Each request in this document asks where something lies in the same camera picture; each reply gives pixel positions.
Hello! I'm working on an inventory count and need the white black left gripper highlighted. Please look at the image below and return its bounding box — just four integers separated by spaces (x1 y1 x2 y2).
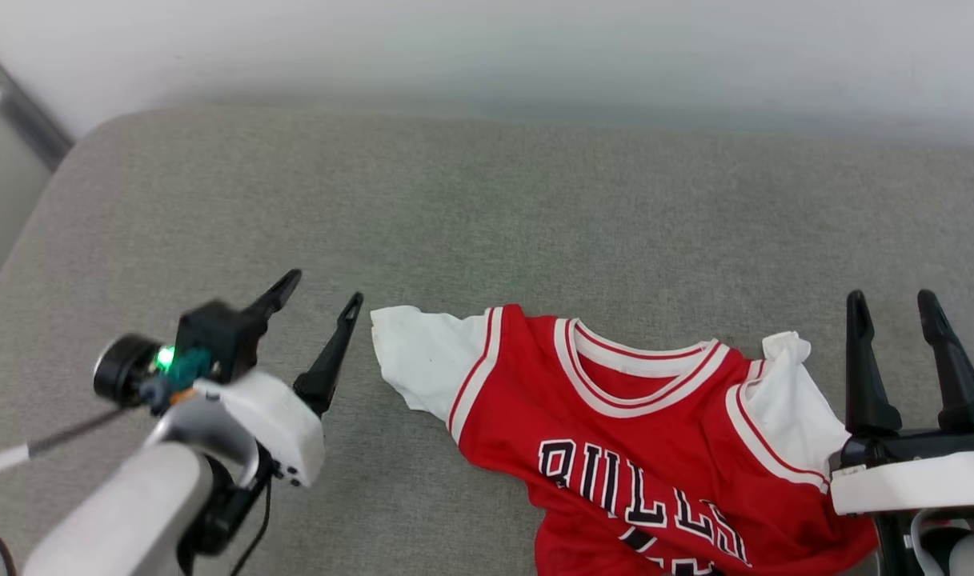
174 269 365 489

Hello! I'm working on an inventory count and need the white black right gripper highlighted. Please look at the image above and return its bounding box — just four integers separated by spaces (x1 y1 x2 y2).
827 290 974 517

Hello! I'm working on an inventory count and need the red white Bulls jersey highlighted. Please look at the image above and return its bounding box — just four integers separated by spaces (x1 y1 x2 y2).
371 304 880 576

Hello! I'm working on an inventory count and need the braided grey cable white tip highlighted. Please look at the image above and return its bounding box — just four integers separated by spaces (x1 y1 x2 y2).
0 406 129 481

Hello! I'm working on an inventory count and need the grey metal wall strip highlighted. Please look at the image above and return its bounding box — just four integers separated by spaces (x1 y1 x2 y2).
0 32 76 173

